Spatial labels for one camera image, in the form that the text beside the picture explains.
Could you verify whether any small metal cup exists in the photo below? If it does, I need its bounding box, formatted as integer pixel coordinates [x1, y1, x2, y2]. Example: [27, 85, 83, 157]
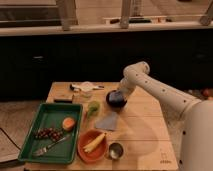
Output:
[109, 143, 124, 160]

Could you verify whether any metal fork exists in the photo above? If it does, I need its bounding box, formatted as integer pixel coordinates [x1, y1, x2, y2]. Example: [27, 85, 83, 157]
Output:
[33, 134, 71, 157]

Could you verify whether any bunch of dark grapes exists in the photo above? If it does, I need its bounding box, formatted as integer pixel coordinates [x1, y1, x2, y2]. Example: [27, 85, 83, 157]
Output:
[34, 127, 63, 142]

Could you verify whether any grey cloth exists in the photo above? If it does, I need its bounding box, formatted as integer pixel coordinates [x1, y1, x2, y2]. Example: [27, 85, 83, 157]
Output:
[95, 112, 118, 131]

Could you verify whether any black white handled tool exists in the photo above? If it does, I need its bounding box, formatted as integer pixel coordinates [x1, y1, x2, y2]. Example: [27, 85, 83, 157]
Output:
[70, 84, 105, 90]

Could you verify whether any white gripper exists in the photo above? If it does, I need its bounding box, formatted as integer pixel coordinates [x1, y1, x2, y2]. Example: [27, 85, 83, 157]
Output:
[117, 78, 131, 99]

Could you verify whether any clear plastic cup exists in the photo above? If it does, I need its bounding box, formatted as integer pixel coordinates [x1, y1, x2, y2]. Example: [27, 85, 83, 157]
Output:
[80, 81, 93, 98]

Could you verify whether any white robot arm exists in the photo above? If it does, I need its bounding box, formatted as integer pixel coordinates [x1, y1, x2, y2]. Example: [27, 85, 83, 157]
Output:
[118, 61, 213, 171]

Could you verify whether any yellow banana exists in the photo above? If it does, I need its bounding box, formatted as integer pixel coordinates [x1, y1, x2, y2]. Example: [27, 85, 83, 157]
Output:
[83, 133, 106, 153]

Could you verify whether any orange fruit half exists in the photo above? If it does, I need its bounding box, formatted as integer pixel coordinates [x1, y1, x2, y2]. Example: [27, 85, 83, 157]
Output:
[62, 117, 76, 131]

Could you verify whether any orange bowl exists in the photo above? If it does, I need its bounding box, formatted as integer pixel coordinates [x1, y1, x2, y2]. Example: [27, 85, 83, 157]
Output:
[77, 130, 108, 163]

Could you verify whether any dark purple bowl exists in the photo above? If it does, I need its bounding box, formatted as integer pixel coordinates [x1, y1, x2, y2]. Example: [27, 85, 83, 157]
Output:
[106, 90, 127, 108]

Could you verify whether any green plastic tray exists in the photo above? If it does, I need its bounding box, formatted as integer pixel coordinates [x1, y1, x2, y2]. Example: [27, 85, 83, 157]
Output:
[18, 103, 83, 164]

